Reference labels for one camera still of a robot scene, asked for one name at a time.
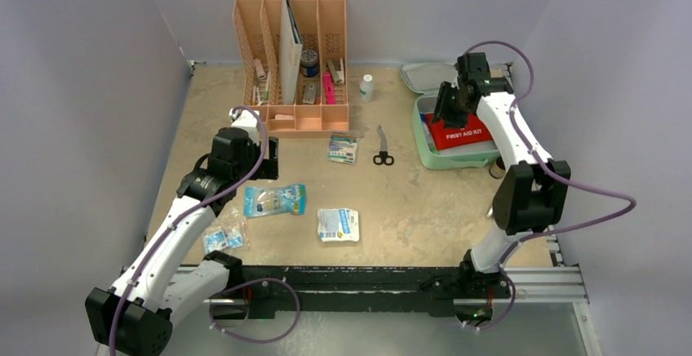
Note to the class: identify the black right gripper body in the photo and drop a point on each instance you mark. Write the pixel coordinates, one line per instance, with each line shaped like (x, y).
(448, 104)

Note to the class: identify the red zipper pouch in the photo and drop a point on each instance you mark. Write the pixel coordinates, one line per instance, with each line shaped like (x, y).
(451, 137)

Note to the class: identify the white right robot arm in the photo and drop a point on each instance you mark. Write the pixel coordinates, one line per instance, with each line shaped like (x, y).
(532, 194)

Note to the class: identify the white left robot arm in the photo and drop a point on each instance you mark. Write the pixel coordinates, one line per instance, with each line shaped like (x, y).
(136, 315)

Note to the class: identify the blue cotton swab bag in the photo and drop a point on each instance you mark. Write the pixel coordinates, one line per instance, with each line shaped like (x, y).
(269, 202)

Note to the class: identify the mint green case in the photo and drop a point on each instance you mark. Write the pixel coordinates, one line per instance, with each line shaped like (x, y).
(424, 79)

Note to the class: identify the clear bag blue packets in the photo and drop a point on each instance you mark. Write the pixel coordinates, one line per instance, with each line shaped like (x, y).
(223, 238)

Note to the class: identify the brown bottle orange cap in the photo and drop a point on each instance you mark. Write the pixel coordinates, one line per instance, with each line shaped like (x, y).
(496, 172)

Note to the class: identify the peach desk organizer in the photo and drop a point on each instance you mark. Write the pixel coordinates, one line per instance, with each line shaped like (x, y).
(322, 25)

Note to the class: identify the small white bottle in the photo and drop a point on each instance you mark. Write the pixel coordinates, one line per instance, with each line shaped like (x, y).
(367, 87)

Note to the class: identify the pink tube in organizer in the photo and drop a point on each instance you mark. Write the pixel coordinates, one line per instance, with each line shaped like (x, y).
(260, 72)

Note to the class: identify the white gauze dressing packet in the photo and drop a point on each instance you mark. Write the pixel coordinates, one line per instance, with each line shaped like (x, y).
(338, 225)

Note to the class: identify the small grey box organizer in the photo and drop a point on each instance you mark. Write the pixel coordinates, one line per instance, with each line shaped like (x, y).
(310, 93)

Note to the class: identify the pink item in organizer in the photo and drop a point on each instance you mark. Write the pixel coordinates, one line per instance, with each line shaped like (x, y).
(329, 88)

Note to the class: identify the grey stapler in organizer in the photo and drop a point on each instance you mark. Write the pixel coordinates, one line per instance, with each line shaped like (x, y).
(336, 70)

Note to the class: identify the dark round jar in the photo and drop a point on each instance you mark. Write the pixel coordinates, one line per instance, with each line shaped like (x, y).
(309, 63)

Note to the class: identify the white board in organizer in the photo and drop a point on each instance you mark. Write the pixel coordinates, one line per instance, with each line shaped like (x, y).
(291, 46)

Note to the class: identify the black handled scissors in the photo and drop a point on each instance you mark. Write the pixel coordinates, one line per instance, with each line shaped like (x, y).
(383, 157)

